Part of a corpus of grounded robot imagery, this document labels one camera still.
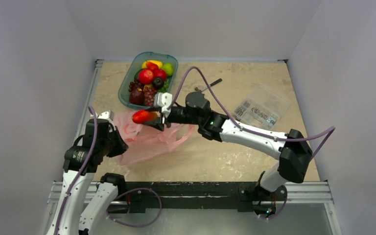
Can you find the red orange fake mango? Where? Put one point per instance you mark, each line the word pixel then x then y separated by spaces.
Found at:
pixel 143 116

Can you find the green fake avocado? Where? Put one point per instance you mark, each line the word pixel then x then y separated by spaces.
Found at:
pixel 136 76

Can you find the dark red fake apple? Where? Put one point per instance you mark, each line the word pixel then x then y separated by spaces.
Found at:
pixel 137 96

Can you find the red fake grape bunch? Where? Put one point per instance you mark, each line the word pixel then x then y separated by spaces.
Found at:
pixel 149 94

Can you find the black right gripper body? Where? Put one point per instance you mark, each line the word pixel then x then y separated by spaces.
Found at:
pixel 161 118

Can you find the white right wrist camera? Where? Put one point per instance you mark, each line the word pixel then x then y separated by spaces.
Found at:
pixel 163 102

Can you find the yellow fake mango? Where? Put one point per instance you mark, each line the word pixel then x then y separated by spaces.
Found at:
pixel 159 63

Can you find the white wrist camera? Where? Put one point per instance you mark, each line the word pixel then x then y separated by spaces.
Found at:
pixel 107 115
pixel 163 102

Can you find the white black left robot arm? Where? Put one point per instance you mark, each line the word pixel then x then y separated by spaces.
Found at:
pixel 72 216

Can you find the pink plastic bag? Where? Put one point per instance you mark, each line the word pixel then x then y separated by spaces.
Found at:
pixel 145 142

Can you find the small black handled hammer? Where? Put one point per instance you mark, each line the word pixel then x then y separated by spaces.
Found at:
pixel 206 87

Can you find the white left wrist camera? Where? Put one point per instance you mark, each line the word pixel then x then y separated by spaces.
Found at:
pixel 107 115

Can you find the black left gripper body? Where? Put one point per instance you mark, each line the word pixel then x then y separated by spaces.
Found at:
pixel 113 145

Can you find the dark purple grape bunch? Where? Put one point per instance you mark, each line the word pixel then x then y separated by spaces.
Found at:
pixel 135 84

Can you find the yellow green fake pear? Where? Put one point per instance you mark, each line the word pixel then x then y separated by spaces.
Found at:
pixel 168 68

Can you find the clear plastic screw box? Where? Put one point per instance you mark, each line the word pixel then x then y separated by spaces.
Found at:
pixel 261 108

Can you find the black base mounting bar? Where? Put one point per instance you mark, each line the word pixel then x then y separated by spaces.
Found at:
pixel 239 196

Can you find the green fake grape bunch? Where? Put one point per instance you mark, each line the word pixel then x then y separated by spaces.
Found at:
pixel 164 88

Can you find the teal plastic basin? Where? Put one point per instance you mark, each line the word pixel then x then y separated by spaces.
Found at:
pixel 123 93

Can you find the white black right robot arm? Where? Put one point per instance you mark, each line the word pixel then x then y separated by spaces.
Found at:
pixel 292 153

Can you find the small red fake tomato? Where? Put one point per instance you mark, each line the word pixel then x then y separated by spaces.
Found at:
pixel 159 73

